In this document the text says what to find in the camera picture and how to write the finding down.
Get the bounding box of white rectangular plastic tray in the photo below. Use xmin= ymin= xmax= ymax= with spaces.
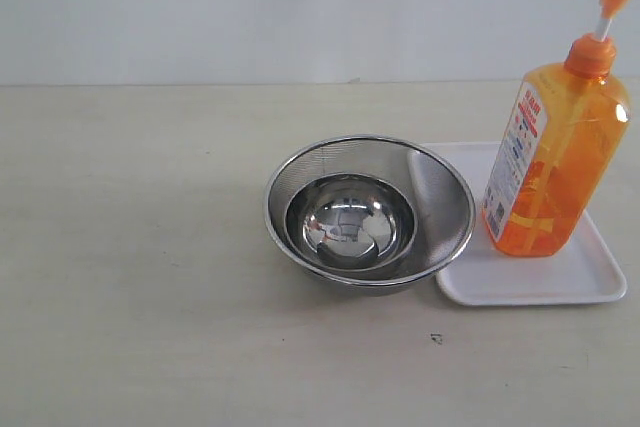
xmin=400 ymin=142 xmax=627 ymax=307

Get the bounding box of orange pump soap bottle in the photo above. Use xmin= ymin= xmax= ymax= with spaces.
xmin=481 ymin=0 xmax=631 ymax=257

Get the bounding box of small stainless steel bowl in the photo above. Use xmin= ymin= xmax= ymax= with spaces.
xmin=284 ymin=172 xmax=418 ymax=278

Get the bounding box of steel mesh strainer basket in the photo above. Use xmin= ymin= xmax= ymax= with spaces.
xmin=263 ymin=134 xmax=476 ymax=295

